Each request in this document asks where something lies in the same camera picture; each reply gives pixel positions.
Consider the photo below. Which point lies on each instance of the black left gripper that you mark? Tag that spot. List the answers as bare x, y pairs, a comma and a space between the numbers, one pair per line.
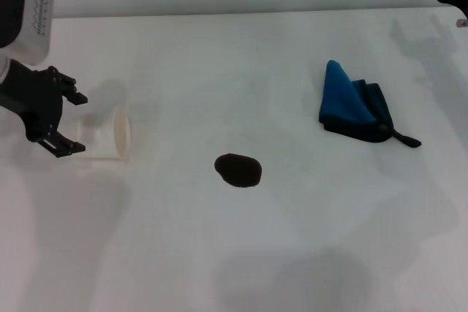
36, 103

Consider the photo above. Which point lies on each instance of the white paper cup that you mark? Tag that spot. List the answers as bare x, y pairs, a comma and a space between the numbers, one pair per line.
118, 133

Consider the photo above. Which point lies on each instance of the blue rag with dark trim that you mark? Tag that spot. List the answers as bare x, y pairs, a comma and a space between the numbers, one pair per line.
342, 102

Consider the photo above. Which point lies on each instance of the black water stain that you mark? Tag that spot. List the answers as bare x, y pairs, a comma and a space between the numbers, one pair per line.
238, 170

